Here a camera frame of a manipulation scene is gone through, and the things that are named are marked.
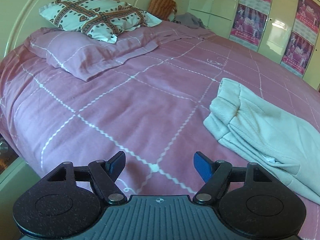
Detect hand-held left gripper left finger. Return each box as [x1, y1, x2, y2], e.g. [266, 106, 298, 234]
[46, 151, 127, 204]

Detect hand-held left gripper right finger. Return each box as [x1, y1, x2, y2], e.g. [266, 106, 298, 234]
[194, 151, 273, 204]

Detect white pants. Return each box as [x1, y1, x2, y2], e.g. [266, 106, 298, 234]
[203, 78, 320, 204]

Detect bed with pink checked bedspread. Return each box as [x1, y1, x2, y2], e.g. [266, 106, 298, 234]
[0, 20, 320, 240]

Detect pink checked pillow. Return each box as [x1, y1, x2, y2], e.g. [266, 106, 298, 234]
[24, 26, 159, 82]

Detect grey crumpled cloth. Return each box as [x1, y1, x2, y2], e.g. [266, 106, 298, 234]
[172, 12, 208, 30]

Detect heart patterned pillow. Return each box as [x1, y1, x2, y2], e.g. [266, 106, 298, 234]
[39, 0, 163, 43]

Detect orange woven bag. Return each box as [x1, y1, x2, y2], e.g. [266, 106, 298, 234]
[148, 0, 178, 21]

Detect cream glossy wardrobe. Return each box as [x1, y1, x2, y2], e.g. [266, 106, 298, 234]
[187, 0, 320, 90]

